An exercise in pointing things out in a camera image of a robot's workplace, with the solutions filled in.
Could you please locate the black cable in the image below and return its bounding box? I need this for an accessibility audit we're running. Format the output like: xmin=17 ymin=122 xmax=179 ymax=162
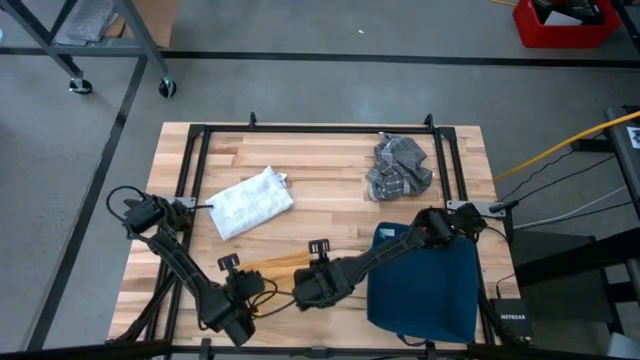
xmin=499 ymin=154 xmax=619 ymax=203

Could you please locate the red plastic bin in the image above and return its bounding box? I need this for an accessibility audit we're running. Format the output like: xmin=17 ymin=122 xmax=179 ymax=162
xmin=512 ymin=0 xmax=624 ymax=50

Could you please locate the black Netgear router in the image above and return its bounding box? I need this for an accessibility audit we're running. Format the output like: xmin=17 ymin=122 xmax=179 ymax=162
xmin=489 ymin=298 xmax=534 ymax=344

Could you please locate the yellow towel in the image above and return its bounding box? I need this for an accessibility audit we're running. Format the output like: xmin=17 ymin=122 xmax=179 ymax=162
xmin=239 ymin=248 xmax=351 ymax=282

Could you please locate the black equipment stand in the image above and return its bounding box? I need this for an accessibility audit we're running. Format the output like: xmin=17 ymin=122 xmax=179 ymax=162
xmin=510 ymin=227 xmax=640 ymax=327

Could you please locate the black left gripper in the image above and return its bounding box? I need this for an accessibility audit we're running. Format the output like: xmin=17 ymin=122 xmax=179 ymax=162
xmin=216 ymin=252 xmax=266 ymax=302

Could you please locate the brown cardboard box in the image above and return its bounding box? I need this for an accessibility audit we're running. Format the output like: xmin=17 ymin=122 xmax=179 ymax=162
xmin=104 ymin=0 xmax=181 ymax=49

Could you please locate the white waffle towel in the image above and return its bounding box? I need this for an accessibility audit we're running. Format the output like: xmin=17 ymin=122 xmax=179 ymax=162
xmin=205 ymin=165 xmax=295 ymax=242

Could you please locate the silver foil bag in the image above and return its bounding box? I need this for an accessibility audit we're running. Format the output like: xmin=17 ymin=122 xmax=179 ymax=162
xmin=52 ymin=0 xmax=119 ymax=45

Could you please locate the thick yellow cable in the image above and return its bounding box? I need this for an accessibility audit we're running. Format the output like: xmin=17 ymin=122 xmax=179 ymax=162
xmin=493 ymin=110 xmax=640 ymax=182

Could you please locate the blue white striped fabric basket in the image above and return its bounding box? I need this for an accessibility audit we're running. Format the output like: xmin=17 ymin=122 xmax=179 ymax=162
xmin=366 ymin=222 xmax=480 ymax=347

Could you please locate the grey metal cart frame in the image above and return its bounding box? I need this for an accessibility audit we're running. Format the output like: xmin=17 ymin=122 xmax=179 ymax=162
xmin=0 ymin=0 xmax=179 ymax=99

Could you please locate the black metal table frame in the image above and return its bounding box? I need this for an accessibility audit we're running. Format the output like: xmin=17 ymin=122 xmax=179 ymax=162
xmin=107 ymin=112 xmax=526 ymax=360

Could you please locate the grey checked towel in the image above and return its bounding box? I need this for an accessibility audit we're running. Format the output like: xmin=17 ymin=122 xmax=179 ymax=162
xmin=366 ymin=132 xmax=434 ymax=203

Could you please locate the grey cable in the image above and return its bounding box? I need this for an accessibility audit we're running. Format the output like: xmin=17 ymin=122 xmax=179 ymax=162
xmin=513 ymin=185 xmax=629 ymax=231

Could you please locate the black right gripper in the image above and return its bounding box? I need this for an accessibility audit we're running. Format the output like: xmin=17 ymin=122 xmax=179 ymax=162
xmin=292 ymin=238 xmax=362 ymax=312

